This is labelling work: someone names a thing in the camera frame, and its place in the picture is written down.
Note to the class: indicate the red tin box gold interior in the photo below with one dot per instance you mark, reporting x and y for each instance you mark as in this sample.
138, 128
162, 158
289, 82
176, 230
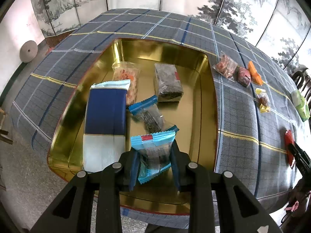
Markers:
184, 89

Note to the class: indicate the navy and white snack packet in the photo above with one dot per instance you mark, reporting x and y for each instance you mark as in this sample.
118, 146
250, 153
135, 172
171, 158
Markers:
104, 111

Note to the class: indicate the clear packet of pink snack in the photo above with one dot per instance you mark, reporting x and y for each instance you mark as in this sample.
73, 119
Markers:
224, 65

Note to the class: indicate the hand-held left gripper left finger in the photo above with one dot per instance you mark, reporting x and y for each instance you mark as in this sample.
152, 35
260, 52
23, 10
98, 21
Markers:
134, 170

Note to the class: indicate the small blue packet dark snack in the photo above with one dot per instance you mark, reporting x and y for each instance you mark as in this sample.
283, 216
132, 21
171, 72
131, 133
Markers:
150, 116

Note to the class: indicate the dark snack packet red label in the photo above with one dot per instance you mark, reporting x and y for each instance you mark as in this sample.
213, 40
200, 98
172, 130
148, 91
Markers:
167, 85

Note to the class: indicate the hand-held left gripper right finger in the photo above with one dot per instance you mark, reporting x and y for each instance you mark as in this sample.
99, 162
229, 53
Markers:
175, 167

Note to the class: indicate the wooden furniture piece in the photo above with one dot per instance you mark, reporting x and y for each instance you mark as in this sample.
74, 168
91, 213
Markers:
4, 133

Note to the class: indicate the round grey disc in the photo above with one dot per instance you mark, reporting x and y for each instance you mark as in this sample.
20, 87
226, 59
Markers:
28, 51

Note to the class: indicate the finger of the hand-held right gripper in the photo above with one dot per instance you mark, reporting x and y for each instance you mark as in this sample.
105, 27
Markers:
301, 157

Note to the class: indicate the yellow packet of brown candy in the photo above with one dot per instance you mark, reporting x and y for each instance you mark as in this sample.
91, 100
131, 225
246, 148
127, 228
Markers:
263, 100

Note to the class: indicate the maroon patterned snack packet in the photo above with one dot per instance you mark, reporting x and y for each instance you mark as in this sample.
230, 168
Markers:
243, 76

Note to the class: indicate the dark wooden chair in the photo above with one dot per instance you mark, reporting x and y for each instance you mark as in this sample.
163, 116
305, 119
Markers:
300, 76

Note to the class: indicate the light blue snack packet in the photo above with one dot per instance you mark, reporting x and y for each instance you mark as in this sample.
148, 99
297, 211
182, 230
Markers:
153, 150

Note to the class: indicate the green tissue pack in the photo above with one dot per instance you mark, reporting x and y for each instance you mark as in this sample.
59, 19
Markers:
301, 104

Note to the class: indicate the clear packet of orange snack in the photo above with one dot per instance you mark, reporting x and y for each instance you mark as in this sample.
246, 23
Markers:
124, 74

